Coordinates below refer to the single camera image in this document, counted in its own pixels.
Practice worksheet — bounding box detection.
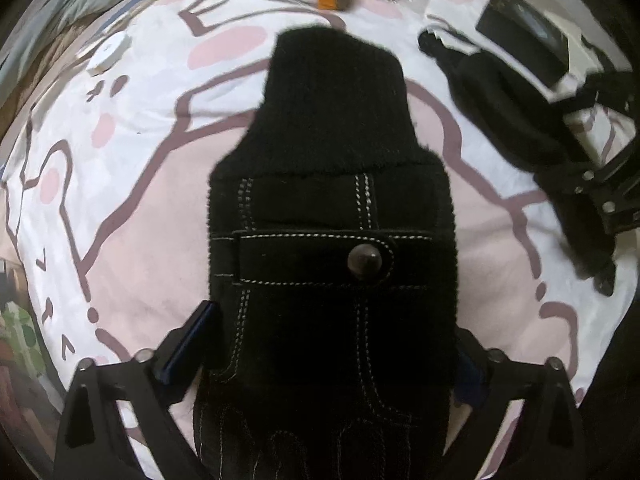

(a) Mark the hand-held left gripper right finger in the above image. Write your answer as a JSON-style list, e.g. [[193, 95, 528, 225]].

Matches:
[[434, 328, 587, 480]]

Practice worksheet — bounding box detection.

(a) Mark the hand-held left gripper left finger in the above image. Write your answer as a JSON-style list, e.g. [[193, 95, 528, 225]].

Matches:
[[52, 299, 222, 480]]

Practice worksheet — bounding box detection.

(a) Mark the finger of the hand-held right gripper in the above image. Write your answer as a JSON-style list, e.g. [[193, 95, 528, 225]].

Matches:
[[574, 126, 640, 237]]

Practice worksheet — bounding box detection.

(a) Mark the black knit glove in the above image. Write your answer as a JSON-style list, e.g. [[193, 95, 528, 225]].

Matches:
[[417, 27, 617, 297], [192, 25, 459, 480]]

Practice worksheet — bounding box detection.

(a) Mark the dark cloth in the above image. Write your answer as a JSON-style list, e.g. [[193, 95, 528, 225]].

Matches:
[[582, 285, 640, 480]]

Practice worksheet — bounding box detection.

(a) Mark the green patterned cloth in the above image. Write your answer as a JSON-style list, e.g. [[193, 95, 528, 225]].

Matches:
[[0, 304, 49, 382]]

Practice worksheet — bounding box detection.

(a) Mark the white tape roll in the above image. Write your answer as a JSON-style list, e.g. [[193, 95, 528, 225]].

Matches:
[[86, 31, 132, 75]]

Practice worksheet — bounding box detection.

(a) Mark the beige mattress sheet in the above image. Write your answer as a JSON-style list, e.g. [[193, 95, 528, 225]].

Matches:
[[0, 20, 88, 121]]

